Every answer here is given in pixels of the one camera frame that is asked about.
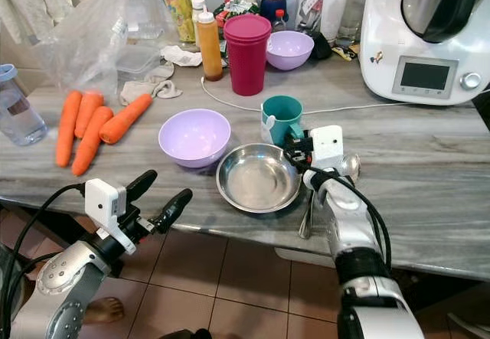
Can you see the orange sauce bottle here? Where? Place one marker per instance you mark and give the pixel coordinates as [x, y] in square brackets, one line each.
[209, 48]

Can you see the white capped bottle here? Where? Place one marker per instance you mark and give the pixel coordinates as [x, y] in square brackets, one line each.
[198, 6]

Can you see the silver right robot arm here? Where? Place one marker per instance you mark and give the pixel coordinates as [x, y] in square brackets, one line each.
[348, 224]

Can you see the tall clear glass bottle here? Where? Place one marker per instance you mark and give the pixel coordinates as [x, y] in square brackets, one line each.
[354, 6]

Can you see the white kitchen machine with screen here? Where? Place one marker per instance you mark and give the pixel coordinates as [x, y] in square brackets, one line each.
[421, 75]

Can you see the large lilac plastic bowl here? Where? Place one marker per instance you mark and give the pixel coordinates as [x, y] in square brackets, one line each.
[194, 136]

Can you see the small lilac plastic bowl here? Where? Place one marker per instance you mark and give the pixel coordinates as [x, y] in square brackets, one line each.
[289, 50]

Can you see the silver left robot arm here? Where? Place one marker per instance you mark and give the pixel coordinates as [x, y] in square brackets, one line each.
[65, 278]

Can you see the clear water bottle blue lid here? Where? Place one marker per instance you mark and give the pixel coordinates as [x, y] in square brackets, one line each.
[17, 113]

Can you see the clear plastic bag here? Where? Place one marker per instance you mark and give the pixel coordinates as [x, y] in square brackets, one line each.
[84, 40]

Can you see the clear measuring jug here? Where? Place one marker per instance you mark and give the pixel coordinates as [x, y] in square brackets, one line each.
[320, 10]

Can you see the magenta plastic tumbler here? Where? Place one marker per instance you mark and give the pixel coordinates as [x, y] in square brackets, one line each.
[246, 56]

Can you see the clear plastic food container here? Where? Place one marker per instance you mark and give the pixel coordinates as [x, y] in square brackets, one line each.
[138, 61]

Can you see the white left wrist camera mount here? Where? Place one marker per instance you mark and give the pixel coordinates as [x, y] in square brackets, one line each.
[103, 201]

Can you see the yellow food package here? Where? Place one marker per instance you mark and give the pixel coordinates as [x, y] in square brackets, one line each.
[174, 2]

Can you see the dark blue jar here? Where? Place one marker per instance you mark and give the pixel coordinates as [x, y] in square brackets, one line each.
[274, 4]

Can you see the shiny steel bowl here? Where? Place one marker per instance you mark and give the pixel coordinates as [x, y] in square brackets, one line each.
[256, 180]

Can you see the green printed food packet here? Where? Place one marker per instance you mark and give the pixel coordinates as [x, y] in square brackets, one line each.
[233, 8]

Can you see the bare person foot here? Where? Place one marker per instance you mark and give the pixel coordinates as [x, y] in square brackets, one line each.
[103, 310]

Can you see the grey crumpled cloth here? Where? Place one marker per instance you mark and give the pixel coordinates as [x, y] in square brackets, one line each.
[145, 91]

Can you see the white box under table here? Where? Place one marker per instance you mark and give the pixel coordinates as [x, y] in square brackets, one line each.
[306, 256]

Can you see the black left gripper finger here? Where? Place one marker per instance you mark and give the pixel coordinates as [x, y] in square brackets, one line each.
[142, 184]
[174, 209]

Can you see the white crumpled cloth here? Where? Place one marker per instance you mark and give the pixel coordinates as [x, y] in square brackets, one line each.
[182, 56]

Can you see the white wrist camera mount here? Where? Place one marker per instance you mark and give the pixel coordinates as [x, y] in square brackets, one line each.
[327, 148]
[103, 201]

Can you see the orange carrot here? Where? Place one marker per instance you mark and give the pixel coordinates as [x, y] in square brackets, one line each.
[89, 111]
[66, 128]
[125, 119]
[90, 144]

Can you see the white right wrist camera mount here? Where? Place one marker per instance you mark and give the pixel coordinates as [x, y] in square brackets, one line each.
[327, 148]

